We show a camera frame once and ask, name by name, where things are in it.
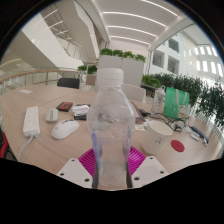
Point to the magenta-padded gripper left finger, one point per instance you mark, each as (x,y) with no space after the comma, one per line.
(75,171)

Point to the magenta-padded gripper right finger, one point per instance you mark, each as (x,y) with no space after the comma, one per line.
(148,170)

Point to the clear plastic water bottle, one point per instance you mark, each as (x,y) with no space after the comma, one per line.
(111,126)

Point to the white ceramic mug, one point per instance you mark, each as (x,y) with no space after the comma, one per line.
(156,138)

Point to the flat round red coaster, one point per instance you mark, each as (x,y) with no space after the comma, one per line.
(177,146)

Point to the white sticker sheet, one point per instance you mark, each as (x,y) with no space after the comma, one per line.
(142,126)

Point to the black flat pouch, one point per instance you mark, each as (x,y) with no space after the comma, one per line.
(80,112)

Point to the brown board with papers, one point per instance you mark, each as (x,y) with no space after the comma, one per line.
(137,111)

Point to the dark blue flat keyboard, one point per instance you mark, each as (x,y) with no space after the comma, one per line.
(200,134)

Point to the small red black box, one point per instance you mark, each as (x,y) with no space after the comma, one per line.
(64,106)

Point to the white power strip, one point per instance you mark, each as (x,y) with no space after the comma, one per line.
(31,121)

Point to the clear plastic jar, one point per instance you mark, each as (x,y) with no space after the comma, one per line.
(158,101)

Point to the green tote bag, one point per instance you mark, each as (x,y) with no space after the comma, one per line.
(175,103)

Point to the white chair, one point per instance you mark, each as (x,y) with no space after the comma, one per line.
(135,93)

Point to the black chair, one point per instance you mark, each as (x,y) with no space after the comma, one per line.
(68,83)

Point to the white paper sheet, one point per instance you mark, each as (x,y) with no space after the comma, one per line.
(26,91)

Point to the green hedge plant row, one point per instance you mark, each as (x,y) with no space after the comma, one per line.
(200,90)

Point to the white cabinet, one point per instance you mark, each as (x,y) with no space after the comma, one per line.
(133,71)

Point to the potted plants by railing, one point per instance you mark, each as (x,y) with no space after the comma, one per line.
(87,69)

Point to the green plants atop cabinet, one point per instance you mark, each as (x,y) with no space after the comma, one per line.
(116,53)

